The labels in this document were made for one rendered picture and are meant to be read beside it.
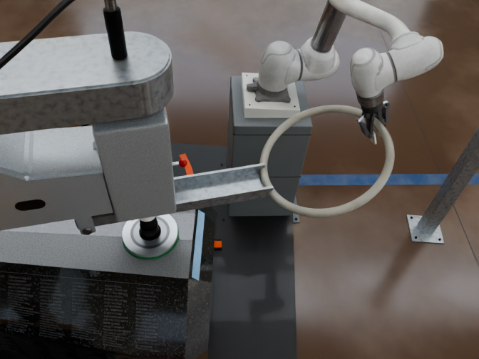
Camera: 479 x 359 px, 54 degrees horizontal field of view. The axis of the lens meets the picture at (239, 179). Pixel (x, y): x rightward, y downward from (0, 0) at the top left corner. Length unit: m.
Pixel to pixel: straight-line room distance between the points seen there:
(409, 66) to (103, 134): 0.94
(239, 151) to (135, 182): 1.12
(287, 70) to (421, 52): 0.86
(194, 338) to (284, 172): 1.12
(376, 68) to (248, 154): 1.12
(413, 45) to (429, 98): 2.54
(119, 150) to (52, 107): 0.22
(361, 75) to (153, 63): 0.67
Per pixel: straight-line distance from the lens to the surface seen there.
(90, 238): 1.94
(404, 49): 1.60
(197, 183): 1.73
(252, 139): 2.40
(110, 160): 1.35
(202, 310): 1.89
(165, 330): 1.88
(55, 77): 1.22
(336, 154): 3.40
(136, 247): 1.82
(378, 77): 1.56
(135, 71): 1.20
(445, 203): 2.92
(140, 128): 1.27
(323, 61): 2.31
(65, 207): 1.52
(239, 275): 2.72
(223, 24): 4.51
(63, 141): 1.49
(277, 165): 2.57
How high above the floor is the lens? 2.43
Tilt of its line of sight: 51 degrees down
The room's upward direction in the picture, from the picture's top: 5 degrees clockwise
